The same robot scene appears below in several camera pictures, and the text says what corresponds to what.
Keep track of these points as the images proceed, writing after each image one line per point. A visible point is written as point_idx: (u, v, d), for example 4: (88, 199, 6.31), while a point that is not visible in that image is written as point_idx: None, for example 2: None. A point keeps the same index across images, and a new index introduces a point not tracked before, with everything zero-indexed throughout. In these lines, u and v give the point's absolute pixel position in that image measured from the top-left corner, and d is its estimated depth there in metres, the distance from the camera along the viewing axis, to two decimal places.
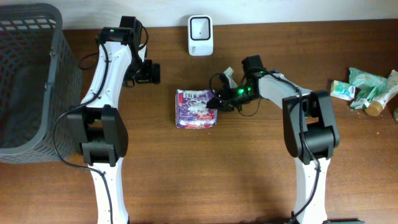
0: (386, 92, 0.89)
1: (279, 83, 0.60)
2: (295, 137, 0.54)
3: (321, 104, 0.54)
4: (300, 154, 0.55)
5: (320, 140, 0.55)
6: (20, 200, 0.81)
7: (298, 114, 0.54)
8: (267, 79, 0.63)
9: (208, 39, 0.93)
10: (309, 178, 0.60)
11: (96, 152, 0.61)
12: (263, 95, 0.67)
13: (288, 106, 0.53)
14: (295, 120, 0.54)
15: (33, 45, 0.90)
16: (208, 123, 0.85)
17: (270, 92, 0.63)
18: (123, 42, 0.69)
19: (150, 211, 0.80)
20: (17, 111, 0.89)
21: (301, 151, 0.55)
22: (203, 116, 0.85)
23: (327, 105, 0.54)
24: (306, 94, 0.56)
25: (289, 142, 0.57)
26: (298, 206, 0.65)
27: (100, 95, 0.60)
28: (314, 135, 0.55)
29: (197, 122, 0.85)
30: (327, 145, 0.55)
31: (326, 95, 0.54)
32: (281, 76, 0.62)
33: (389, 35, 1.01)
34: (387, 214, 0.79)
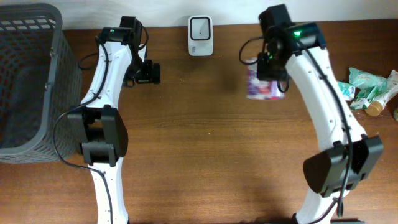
0: (386, 92, 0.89)
1: (324, 86, 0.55)
2: (324, 182, 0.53)
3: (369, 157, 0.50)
4: (323, 192, 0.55)
5: (348, 181, 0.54)
6: (20, 200, 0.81)
7: (338, 167, 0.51)
8: (305, 60, 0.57)
9: (208, 39, 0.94)
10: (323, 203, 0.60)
11: (96, 152, 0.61)
12: (288, 71, 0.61)
13: (334, 161, 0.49)
14: (334, 171, 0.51)
15: (33, 45, 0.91)
16: (267, 96, 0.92)
17: (301, 83, 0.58)
18: (123, 42, 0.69)
19: (150, 211, 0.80)
20: (17, 111, 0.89)
21: (326, 190, 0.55)
22: (263, 89, 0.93)
23: (372, 158, 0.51)
24: (354, 140, 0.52)
25: (314, 177, 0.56)
26: (304, 218, 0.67)
27: (100, 95, 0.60)
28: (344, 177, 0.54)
29: (259, 95, 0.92)
30: (353, 183, 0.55)
31: (378, 149, 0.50)
32: (326, 68, 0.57)
33: (389, 34, 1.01)
34: (388, 214, 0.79)
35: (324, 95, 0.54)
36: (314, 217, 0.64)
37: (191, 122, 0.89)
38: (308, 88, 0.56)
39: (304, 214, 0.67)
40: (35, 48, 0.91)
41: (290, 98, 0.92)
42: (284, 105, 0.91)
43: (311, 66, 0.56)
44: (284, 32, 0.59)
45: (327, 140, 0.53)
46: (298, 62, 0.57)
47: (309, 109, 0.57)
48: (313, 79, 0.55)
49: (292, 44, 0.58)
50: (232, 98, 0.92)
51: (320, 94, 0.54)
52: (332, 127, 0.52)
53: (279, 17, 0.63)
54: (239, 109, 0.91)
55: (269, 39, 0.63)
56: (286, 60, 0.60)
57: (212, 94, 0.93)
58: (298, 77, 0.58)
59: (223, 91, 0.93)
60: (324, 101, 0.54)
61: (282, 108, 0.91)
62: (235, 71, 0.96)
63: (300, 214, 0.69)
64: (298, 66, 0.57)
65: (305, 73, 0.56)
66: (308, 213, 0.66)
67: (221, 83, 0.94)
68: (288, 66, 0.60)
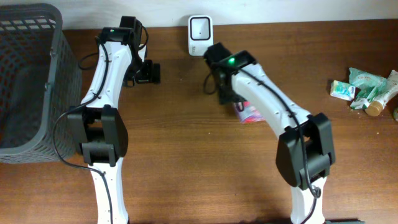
0: (386, 92, 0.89)
1: (263, 90, 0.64)
2: (295, 170, 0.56)
3: (320, 132, 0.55)
4: (300, 183, 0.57)
5: (317, 164, 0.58)
6: (20, 200, 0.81)
7: (298, 149, 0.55)
8: (243, 79, 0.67)
9: (208, 39, 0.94)
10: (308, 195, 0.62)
11: (96, 152, 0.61)
12: (236, 91, 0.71)
13: (290, 144, 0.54)
14: (296, 156, 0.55)
15: (33, 45, 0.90)
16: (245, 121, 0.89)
17: (248, 93, 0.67)
18: (124, 42, 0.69)
19: (150, 211, 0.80)
20: (17, 111, 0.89)
21: (301, 180, 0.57)
22: None
23: (326, 132, 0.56)
24: (303, 121, 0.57)
25: (286, 172, 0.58)
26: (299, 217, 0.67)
27: (100, 95, 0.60)
28: (311, 160, 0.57)
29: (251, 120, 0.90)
30: (323, 165, 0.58)
31: (324, 121, 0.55)
32: (262, 78, 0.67)
33: (388, 34, 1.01)
34: (387, 214, 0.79)
35: (266, 98, 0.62)
36: (305, 214, 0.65)
37: (191, 122, 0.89)
38: (254, 98, 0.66)
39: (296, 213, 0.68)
40: (35, 48, 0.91)
41: (290, 98, 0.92)
42: None
43: (248, 78, 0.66)
44: (220, 65, 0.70)
45: (279, 129, 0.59)
46: (240, 84, 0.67)
47: (262, 114, 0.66)
48: (253, 88, 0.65)
49: (230, 70, 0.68)
50: None
51: (263, 96, 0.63)
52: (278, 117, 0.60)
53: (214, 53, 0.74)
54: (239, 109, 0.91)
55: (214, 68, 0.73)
56: (233, 85, 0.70)
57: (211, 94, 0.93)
58: (244, 91, 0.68)
59: None
60: (268, 101, 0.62)
61: None
62: None
63: (293, 215, 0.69)
64: (240, 84, 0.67)
65: (245, 86, 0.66)
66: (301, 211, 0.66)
67: None
68: (237, 89, 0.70)
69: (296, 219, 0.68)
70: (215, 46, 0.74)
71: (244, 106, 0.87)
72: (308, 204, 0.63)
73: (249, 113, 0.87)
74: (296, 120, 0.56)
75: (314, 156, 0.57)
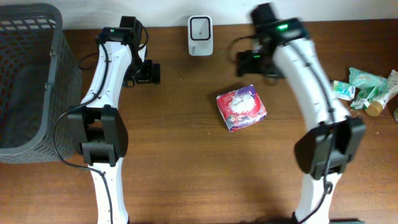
0: (386, 93, 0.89)
1: (308, 72, 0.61)
2: (313, 162, 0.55)
3: (353, 137, 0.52)
4: (312, 172, 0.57)
5: (336, 162, 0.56)
6: (20, 200, 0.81)
7: (324, 145, 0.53)
8: (288, 51, 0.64)
9: (208, 39, 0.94)
10: (318, 188, 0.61)
11: (96, 152, 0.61)
12: (274, 60, 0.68)
13: (319, 139, 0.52)
14: (319, 149, 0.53)
15: (33, 45, 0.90)
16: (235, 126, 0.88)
17: (290, 70, 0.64)
18: (124, 42, 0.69)
19: (150, 211, 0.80)
20: (17, 111, 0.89)
21: (315, 170, 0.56)
22: None
23: (357, 137, 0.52)
24: (341, 121, 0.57)
25: (303, 159, 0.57)
26: (302, 213, 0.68)
27: (100, 95, 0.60)
28: (332, 157, 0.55)
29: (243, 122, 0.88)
30: (341, 165, 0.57)
31: (359, 127, 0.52)
32: (311, 57, 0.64)
33: (388, 34, 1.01)
34: (387, 214, 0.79)
35: (309, 81, 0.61)
36: (310, 208, 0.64)
37: (191, 122, 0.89)
38: (295, 75, 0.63)
39: (301, 209, 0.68)
40: (35, 48, 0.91)
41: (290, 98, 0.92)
42: None
43: (296, 55, 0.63)
44: (268, 28, 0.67)
45: (314, 122, 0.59)
46: (285, 55, 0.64)
47: (296, 94, 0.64)
48: (298, 66, 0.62)
49: (276, 38, 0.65)
50: None
51: (305, 79, 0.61)
52: (316, 108, 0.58)
53: (265, 16, 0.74)
54: None
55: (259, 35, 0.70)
56: (275, 53, 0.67)
57: (211, 94, 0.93)
58: (286, 68, 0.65)
59: (223, 91, 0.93)
60: (310, 88, 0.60)
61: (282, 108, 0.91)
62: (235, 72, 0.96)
63: (298, 211, 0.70)
64: (285, 57, 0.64)
65: (290, 63, 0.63)
66: (306, 208, 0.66)
67: (220, 83, 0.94)
68: (278, 60, 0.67)
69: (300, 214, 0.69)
70: (267, 9, 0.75)
71: (236, 116, 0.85)
72: (315, 199, 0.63)
73: (243, 120, 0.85)
74: (333, 120, 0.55)
75: (336, 154, 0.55)
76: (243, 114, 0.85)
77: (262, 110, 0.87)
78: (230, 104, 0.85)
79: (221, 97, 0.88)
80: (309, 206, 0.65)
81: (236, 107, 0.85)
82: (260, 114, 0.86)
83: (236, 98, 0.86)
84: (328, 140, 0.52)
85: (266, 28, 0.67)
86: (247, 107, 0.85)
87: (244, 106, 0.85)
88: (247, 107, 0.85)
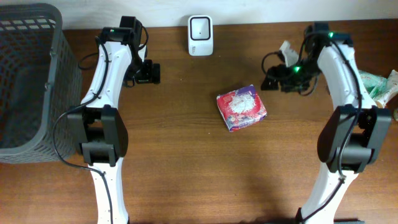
0: (386, 93, 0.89)
1: (345, 70, 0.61)
2: (333, 144, 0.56)
3: (377, 125, 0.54)
4: (329, 159, 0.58)
5: (354, 154, 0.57)
6: (21, 200, 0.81)
7: (346, 126, 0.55)
8: (333, 51, 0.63)
9: (208, 39, 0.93)
10: (329, 185, 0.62)
11: (96, 152, 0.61)
12: (320, 64, 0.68)
13: (342, 116, 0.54)
14: (342, 131, 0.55)
15: (33, 45, 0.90)
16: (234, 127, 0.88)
17: (329, 68, 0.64)
18: (124, 42, 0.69)
19: (150, 211, 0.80)
20: (17, 111, 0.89)
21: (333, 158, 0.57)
22: None
23: (381, 127, 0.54)
24: (366, 107, 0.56)
25: (324, 146, 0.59)
26: (306, 210, 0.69)
27: (100, 95, 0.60)
28: (352, 147, 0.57)
29: None
30: (360, 160, 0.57)
31: (385, 116, 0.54)
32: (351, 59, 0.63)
33: (389, 34, 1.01)
34: (387, 214, 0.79)
35: (342, 76, 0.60)
36: (318, 203, 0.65)
37: (191, 122, 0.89)
38: (332, 73, 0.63)
39: (308, 205, 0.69)
40: (35, 48, 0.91)
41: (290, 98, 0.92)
42: (284, 105, 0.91)
43: (337, 55, 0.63)
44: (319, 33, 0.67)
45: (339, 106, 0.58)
46: (328, 55, 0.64)
47: (331, 92, 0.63)
48: (336, 63, 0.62)
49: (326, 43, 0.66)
50: None
51: (341, 74, 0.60)
52: (345, 96, 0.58)
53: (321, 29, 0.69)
54: None
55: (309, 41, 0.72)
56: (320, 55, 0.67)
57: (211, 94, 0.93)
58: (326, 66, 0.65)
59: (223, 91, 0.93)
60: (344, 81, 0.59)
61: (282, 108, 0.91)
62: (235, 71, 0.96)
63: (303, 208, 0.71)
64: (327, 56, 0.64)
65: (331, 60, 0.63)
66: (313, 205, 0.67)
67: (221, 83, 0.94)
68: (321, 61, 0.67)
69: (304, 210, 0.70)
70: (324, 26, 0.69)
71: (236, 116, 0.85)
72: (326, 195, 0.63)
73: (243, 121, 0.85)
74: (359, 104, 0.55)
75: (356, 145, 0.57)
76: (243, 114, 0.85)
77: (262, 110, 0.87)
78: (230, 104, 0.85)
79: (221, 98, 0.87)
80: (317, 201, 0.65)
81: (236, 107, 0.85)
82: (260, 115, 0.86)
83: (237, 98, 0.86)
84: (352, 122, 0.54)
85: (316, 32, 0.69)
86: (246, 107, 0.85)
87: (244, 106, 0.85)
88: (247, 107, 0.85)
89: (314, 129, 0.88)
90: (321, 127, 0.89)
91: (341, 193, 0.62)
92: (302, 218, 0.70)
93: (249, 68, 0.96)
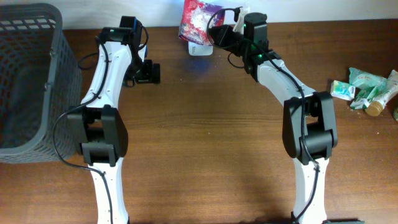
0: (386, 92, 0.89)
1: (282, 76, 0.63)
2: (293, 139, 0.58)
3: (323, 107, 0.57)
4: (297, 154, 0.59)
5: (318, 142, 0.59)
6: (20, 200, 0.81)
7: (297, 117, 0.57)
8: (267, 66, 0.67)
9: None
10: (308, 178, 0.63)
11: (95, 152, 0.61)
12: (261, 81, 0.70)
13: (291, 109, 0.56)
14: (296, 123, 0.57)
15: (33, 45, 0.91)
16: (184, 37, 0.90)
17: (268, 79, 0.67)
18: (124, 42, 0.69)
19: (150, 211, 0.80)
20: (17, 111, 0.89)
21: (300, 152, 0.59)
22: (190, 31, 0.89)
23: (328, 107, 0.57)
24: (308, 95, 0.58)
25: (288, 143, 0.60)
26: (299, 209, 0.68)
27: (100, 94, 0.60)
28: (313, 135, 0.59)
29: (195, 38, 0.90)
30: (324, 145, 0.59)
31: (328, 98, 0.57)
32: (282, 65, 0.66)
33: (388, 34, 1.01)
34: (388, 214, 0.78)
35: (282, 83, 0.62)
36: (305, 200, 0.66)
37: (191, 122, 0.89)
38: (273, 83, 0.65)
39: (298, 203, 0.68)
40: (35, 48, 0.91)
41: None
42: None
43: (271, 66, 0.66)
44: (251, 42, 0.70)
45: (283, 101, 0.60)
46: (263, 70, 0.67)
47: (277, 99, 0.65)
48: (273, 73, 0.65)
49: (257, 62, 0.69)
50: (231, 98, 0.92)
51: (282, 81, 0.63)
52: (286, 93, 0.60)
53: (259, 33, 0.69)
54: (239, 108, 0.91)
55: (246, 35, 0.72)
56: (258, 74, 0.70)
57: (211, 94, 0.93)
58: (267, 81, 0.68)
59: (222, 91, 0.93)
60: (284, 83, 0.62)
61: (282, 108, 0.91)
62: (234, 72, 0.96)
63: (296, 206, 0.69)
64: (263, 71, 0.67)
65: (267, 72, 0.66)
66: (301, 205, 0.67)
67: (220, 83, 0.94)
68: (260, 79, 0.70)
69: (296, 210, 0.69)
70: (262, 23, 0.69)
71: (190, 27, 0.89)
72: (308, 190, 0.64)
73: (193, 36, 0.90)
74: (302, 93, 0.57)
75: (316, 133, 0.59)
76: (196, 30, 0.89)
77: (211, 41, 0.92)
78: (193, 12, 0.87)
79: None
80: (303, 198, 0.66)
81: (195, 19, 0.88)
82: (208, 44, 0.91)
83: (200, 14, 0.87)
84: (301, 111, 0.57)
85: (252, 30, 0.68)
86: (202, 27, 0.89)
87: (202, 22, 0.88)
88: (202, 25, 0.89)
89: None
90: None
91: (321, 183, 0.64)
92: (295, 217, 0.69)
93: None
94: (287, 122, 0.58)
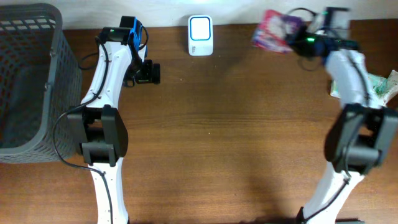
0: (386, 92, 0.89)
1: (352, 73, 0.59)
2: (337, 142, 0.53)
3: (384, 125, 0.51)
4: (335, 159, 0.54)
5: (361, 157, 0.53)
6: (20, 201, 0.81)
7: (352, 124, 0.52)
8: (343, 58, 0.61)
9: (208, 40, 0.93)
10: (333, 185, 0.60)
11: (95, 152, 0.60)
12: (330, 70, 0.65)
13: (349, 112, 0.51)
14: (347, 129, 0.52)
15: (33, 45, 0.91)
16: (258, 42, 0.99)
17: (338, 72, 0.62)
18: (124, 42, 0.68)
19: (150, 211, 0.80)
20: (17, 111, 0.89)
21: (338, 157, 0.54)
22: (263, 35, 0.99)
23: (388, 127, 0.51)
24: (376, 107, 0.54)
25: (330, 145, 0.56)
26: (309, 210, 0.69)
27: (100, 95, 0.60)
28: (359, 148, 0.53)
29: (272, 45, 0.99)
30: (367, 162, 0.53)
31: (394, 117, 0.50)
32: (359, 62, 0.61)
33: (389, 34, 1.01)
34: (388, 214, 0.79)
35: (351, 82, 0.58)
36: (322, 201, 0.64)
37: (191, 122, 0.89)
38: (341, 77, 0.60)
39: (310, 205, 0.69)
40: (35, 48, 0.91)
41: (289, 97, 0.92)
42: (284, 105, 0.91)
43: (347, 59, 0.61)
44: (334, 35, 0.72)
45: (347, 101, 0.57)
46: (339, 61, 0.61)
47: (339, 94, 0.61)
48: (347, 68, 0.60)
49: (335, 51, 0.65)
50: (232, 98, 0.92)
51: (352, 79, 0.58)
52: (353, 96, 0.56)
53: (336, 20, 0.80)
54: (239, 108, 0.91)
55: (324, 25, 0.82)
56: (329, 61, 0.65)
57: (211, 94, 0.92)
58: (336, 71, 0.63)
59: (223, 91, 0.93)
60: (353, 83, 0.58)
61: (282, 108, 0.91)
62: (235, 71, 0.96)
63: (306, 207, 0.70)
64: (337, 61, 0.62)
65: (341, 65, 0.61)
66: (316, 205, 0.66)
67: (220, 83, 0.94)
68: (330, 66, 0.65)
69: (306, 210, 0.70)
70: (342, 16, 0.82)
71: (266, 32, 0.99)
72: (329, 195, 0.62)
73: (267, 41, 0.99)
74: None
75: (364, 147, 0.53)
76: (272, 36, 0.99)
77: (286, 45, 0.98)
78: (270, 20, 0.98)
79: (269, 9, 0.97)
80: (321, 200, 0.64)
81: (272, 25, 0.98)
82: (283, 48, 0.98)
83: (278, 22, 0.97)
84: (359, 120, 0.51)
85: (333, 16, 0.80)
86: (278, 33, 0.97)
87: (279, 28, 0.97)
88: (279, 32, 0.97)
89: (314, 130, 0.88)
90: (321, 126, 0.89)
91: (346, 195, 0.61)
92: (304, 218, 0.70)
93: (249, 68, 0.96)
94: (338, 124, 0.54)
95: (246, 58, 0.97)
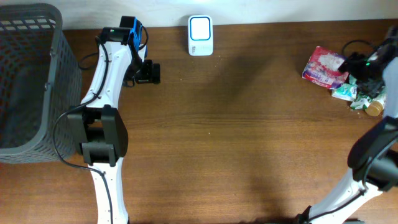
0: None
1: None
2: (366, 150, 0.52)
3: None
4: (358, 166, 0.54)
5: (384, 170, 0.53)
6: (20, 200, 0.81)
7: (386, 139, 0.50)
8: None
9: (208, 40, 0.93)
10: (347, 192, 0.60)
11: (96, 152, 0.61)
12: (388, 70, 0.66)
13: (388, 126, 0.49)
14: (380, 141, 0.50)
15: (33, 45, 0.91)
16: (307, 73, 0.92)
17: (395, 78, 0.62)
18: (123, 42, 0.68)
19: (150, 211, 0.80)
20: (17, 111, 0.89)
21: (361, 165, 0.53)
22: (312, 68, 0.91)
23: None
24: None
25: (356, 150, 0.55)
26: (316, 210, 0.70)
27: (100, 94, 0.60)
28: (384, 161, 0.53)
29: (322, 76, 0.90)
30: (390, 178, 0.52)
31: None
32: None
33: None
34: (388, 215, 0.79)
35: None
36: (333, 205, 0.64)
37: (191, 122, 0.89)
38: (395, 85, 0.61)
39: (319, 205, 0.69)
40: (36, 48, 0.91)
41: (289, 97, 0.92)
42: (284, 105, 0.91)
43: None
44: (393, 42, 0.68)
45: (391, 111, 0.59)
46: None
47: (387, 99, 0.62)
48: None
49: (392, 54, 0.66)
50: (232, 98, 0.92)
51: None
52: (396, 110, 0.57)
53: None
54: (239, 109, 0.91)
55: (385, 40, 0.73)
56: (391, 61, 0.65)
57: (212, 95, 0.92)
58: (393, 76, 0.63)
59: (223, 91, 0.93)
60: None
61: (282, 108, 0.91)
62: (235, 71, 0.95)
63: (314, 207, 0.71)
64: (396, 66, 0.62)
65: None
66: (326, 206, 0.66)
67: (220, 83, 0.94)
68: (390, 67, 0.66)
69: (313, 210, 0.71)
70: None
71: (317, 64, 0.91)
72: (341, 200, 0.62)
73: (319, 73, 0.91)
74: None
75: (390, 161, 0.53)
76: (323, 67, 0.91)
77: (341, 78, 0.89)
78: (323, 53, 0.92)
79: (319, 47, 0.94)
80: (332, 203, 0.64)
81: (323, 58, 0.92)
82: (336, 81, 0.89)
83: (329, 56, 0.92)
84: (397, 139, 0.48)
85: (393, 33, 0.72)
86: (331, 65, 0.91)
87: (331, 61, 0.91)
88: (331, 65, 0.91)
89: (313, 129, 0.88)
90: (320, 126, 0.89)
91: (357, 206, 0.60)
92: (309, 217, 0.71)
93: (249, 68, 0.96)
94: (372, 134, 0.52)
95: (246, 58, 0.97)
